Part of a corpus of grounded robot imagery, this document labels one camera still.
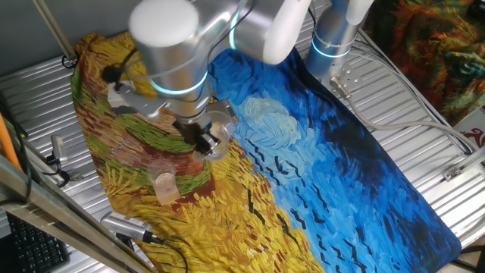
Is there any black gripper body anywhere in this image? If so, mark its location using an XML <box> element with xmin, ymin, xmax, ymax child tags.
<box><xmin>173</xmin><ymin>119</ymin><xmax>208</xmax><ymax>148</ymax></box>

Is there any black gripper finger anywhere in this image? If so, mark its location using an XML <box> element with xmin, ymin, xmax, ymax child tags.
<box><xmin>191</xmin><ymin>140</ymin><xmax>211</xmax><ymax>157</ymax></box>
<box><xmin>200</xmin><ymin>131</ymin><xmax>221</xmax><ymax>155</ymax></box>

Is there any clear glass mug with water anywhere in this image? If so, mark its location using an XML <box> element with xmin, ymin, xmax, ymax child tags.
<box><xmin>191</xmin><ymin>111</ymin><xmax>236</xmax><ymax>162</ymax></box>

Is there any empty clear plastic cup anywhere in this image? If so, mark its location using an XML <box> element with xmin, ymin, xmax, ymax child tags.
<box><xmin>146</xmin><ymin>158</ymin><xmax>178</xmax><ymax>194</ymax></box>

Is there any silver digital scale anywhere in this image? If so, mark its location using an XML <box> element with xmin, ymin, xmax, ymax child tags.
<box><xmin>214</xmin><ymin>99</ymin><xmax>241</xmax><ymax>126</ymax></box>

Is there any light wooden cube block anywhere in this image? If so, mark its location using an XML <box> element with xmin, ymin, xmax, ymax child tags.
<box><xmin>153</xmin><ymin>177</ymin><xmax>182</xmax><ymax>206</ymax></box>

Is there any painted wheatfield tablecloth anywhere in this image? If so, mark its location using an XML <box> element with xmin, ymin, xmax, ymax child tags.
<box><xmin>70</xmin><ymin>32</ymin><xmax>462</xmax><ymax>273</ymax></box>

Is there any thin aluminium pole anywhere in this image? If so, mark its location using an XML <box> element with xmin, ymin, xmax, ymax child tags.
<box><xmin>32</xmin><ymin>0</ymin><xmax>79</xmax><ymax>61</ymax></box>

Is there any orange pole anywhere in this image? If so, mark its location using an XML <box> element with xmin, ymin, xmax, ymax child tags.
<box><xmin>0</xmin><ymin>112</ymin><xmax>23</xmax><ymax>171</ymax></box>

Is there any black keyboard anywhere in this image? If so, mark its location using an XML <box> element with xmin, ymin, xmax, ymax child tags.
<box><xmin>6</xmin><ymin>212</ymin><xmax>71</xmax><ymax>273</ymax></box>

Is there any dark colourful painted cloth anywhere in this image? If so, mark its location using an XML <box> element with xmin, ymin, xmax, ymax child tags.
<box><xmin>363</xmin><ymin>0</ymin><xmax>485</xmax><ymax>126</ymax></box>

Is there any white sign with red logo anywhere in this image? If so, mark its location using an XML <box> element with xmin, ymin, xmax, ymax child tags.
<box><xmin>452</xmin><ymin>107</ymin><xmax>485</xmax><ymax>152</ymax></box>

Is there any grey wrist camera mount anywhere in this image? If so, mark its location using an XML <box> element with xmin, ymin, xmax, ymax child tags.
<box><xmin>107</xmin><ymin>81</ymin><xmax>168</xmax><ymax>123</ymax></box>

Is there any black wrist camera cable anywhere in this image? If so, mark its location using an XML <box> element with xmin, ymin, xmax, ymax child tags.
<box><xmin>100</xmin><ymin>0</ymin><xmax>258</xmax><ymax>105</ymax></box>

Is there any silver ribbed camera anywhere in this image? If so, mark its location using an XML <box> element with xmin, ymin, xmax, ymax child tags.
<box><xmin>100</xmin><ymin>211</ymin><xmax>155</xmax><ymax>243</ymax></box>

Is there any black camera stand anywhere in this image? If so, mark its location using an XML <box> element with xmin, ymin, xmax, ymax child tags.
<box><xmin>115</xmin><ymin>231</ymin><xmax>134</xmax><ymax>249</ymax></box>

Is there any metal camera clamp bracket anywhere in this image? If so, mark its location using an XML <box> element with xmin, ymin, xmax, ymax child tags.
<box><xmin>41</xmin><ymin>151</ymin><xmax>83</xmax><ymax>189</ymax></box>

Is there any small silver camera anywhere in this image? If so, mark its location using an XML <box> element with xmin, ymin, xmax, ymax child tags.
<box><xmin>51</xmin><ymin>134</ymin><xmax>69</xmax><ymax>165</ymax></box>

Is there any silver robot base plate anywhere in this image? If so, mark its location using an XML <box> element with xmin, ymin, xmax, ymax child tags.
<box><xmin>321</xmin><ymin>60</ymin><xmax>364</xmax><ymax>100</ymax></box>

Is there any aluminium frame bar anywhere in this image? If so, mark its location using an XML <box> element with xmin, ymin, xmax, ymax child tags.
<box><xmin>0</xmin><ymin>153</ymin><xmax>155</xmax><ymax>273</ymax></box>

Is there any grey robot hose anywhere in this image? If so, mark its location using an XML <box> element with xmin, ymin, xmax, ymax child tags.
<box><xmin>329</xmin><ymin>77</ymin><xmax>480</xmax><ymax>152</ymax></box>

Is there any metal corner bracket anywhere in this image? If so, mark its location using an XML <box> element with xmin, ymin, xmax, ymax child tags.
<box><xmin>442</xmin><ymin>146</ymin><xmax>485</xmax><ymax>182</ymax></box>

